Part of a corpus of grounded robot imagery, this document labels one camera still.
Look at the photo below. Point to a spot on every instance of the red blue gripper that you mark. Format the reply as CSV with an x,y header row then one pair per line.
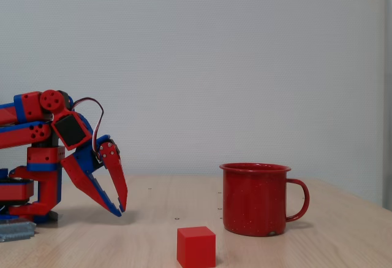
x,y
92,161

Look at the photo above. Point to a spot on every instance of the red cube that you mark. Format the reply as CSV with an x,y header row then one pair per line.
x,y
196,248

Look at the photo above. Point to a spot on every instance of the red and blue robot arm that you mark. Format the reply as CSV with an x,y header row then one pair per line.
x,y
30,105

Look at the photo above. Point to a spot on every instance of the grey metal table clamp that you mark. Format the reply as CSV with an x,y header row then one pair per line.
x,y
15,231

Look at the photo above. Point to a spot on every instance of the red enamel mug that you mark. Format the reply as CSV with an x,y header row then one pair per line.
x,y
254,200

